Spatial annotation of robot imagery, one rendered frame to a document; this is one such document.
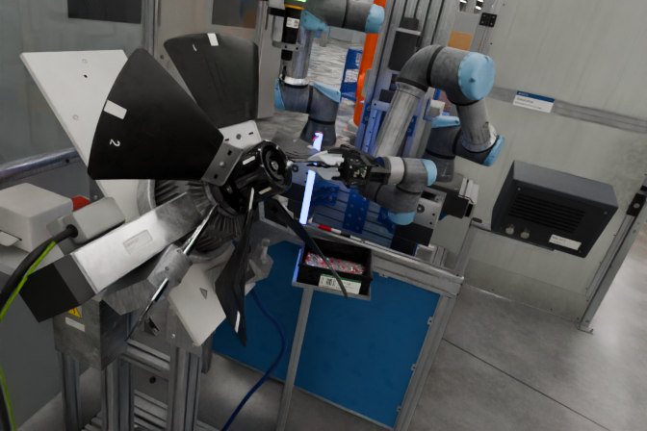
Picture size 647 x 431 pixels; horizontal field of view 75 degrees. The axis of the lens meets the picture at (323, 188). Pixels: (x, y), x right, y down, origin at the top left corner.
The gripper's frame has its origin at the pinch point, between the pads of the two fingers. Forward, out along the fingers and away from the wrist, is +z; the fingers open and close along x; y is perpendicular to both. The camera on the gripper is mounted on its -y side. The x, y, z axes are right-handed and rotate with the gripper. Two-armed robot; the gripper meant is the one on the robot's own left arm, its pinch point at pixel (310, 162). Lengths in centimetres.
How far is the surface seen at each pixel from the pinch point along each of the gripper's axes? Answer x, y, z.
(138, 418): 114, -8, 41
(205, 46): -22.9, -9.3, 27.7
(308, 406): 119, -6, -25
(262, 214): 12.6, 6.0, 11.9
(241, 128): -9.2, 3.9, 19.5
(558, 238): 7, 24, -67
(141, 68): -25, 19, 39
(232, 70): -19.3, -5.5, 21.6
